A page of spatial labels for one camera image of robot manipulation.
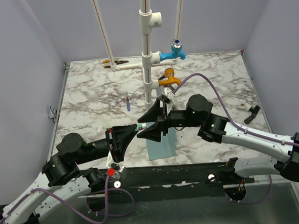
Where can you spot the blue pen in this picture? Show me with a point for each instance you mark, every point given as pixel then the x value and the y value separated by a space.
pixel 128 104

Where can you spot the white tape roll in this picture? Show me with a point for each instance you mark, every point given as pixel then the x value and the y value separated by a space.
pixel 245 106

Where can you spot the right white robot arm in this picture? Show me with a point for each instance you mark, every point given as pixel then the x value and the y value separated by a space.
pixel 281 152

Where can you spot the black handle tool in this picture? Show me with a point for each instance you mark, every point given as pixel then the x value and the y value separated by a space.
pixel 254 111

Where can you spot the white pvc pipe frame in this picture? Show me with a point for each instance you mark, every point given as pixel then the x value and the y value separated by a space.
pixel 147 21

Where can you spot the blue plastic faucet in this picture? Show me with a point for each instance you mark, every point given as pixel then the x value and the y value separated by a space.
pixel 176 51

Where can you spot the green white glue stick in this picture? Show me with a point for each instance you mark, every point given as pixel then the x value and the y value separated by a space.
pixel 141 126

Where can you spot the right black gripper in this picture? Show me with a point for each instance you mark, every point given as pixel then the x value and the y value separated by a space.
pixel 154 114

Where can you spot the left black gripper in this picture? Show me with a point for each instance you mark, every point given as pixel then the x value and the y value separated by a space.
pixel 124 134

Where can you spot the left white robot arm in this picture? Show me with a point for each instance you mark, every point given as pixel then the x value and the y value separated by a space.
pixel 77 169

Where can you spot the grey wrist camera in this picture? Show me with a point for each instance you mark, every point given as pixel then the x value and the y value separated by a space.
pixel 167 95
pixel 116 171

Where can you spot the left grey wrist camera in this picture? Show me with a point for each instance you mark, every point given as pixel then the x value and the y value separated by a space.
pixel 116 171

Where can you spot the orange handled pliers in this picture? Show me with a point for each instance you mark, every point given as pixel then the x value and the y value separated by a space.
pixel 107 63

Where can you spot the black metal base rail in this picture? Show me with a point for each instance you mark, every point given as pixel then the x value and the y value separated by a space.
pixel 192 181

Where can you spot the orange plastic faucet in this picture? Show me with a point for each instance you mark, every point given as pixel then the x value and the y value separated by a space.
pixel 168 78

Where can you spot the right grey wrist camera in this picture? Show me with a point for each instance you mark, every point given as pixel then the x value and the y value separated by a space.
pixel 167 95

